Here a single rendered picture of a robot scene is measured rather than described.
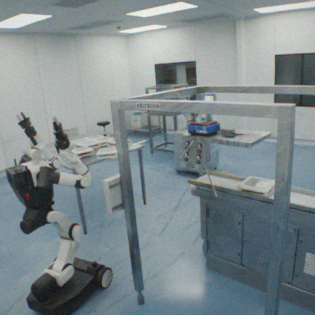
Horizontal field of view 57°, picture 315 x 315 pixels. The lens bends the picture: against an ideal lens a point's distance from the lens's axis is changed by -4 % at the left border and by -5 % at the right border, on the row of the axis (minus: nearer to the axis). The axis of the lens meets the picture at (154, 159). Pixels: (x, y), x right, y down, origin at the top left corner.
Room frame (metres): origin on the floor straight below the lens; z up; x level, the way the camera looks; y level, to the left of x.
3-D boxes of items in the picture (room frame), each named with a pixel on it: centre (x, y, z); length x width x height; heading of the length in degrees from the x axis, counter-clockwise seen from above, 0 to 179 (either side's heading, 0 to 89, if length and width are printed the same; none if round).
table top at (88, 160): (4.08, 1.05, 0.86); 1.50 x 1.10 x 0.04; 44
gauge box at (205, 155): (2.38, -0.36, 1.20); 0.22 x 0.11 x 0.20; 46
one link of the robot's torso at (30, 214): (2.04, 0.93, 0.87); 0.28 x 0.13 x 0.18; 153
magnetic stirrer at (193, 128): (2.43, -0.43, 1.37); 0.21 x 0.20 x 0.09; 136
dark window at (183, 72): (8.39, -0.76, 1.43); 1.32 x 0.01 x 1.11; 53
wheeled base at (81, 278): (2.13, 0.89, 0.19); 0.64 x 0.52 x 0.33; 153
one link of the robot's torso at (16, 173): (2.07, 0.93, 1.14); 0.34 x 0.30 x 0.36; 40
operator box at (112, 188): (2.00, 0.29, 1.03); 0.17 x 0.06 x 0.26; 136
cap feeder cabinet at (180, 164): (5.17, -0.77, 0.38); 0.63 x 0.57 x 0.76; 53
